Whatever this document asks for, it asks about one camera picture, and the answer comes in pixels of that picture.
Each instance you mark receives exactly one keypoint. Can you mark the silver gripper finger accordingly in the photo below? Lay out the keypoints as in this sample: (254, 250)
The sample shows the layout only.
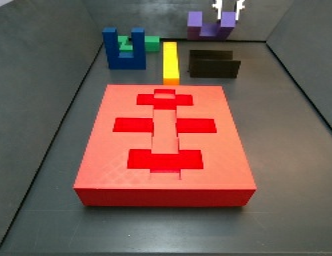
(239, 7)
(217, 6)

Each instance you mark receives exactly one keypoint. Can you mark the purple U-shaped block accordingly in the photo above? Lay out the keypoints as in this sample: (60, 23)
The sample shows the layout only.
(210, 31)

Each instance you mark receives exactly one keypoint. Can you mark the black angle fixture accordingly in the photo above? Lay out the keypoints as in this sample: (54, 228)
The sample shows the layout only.
(213, 64)

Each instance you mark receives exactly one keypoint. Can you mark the red slotted board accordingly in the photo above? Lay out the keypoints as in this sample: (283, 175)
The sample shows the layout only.
(164, 149)

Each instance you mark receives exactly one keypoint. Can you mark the yellow long bar block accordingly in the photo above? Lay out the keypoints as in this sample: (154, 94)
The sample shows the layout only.
(170, 64)

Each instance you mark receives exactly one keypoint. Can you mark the green stepped block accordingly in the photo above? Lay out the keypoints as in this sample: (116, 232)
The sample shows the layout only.
(151, 43)

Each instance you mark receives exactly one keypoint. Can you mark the blue U-shaped block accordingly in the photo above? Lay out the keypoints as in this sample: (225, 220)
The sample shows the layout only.
(124, 60)

